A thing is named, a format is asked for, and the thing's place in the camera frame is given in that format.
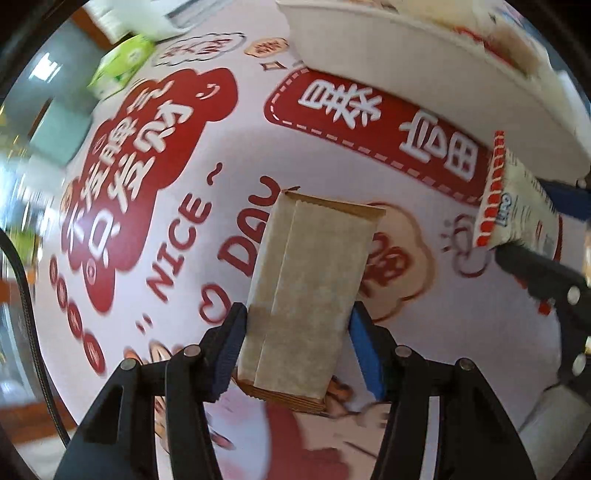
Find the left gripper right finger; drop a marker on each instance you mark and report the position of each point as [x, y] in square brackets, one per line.
[374, 347]

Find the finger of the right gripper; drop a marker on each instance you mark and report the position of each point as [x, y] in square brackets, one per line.
[569, 199]
[546, 280]

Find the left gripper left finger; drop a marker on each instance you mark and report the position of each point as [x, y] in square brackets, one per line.
[220, 348]

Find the white red striped packet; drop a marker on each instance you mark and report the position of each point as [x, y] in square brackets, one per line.
[515, 207]

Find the beige cracker packet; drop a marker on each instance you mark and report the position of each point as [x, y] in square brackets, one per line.
[308, 272]

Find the white plastic bin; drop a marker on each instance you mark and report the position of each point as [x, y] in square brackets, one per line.
[445, 73]

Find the printed pink table mat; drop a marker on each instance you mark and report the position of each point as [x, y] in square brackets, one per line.
[168, 198]

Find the mint green canister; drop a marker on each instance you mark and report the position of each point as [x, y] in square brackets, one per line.
[58, 132]

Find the green tissue pack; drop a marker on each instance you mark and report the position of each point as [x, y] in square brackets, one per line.
[119, 65]

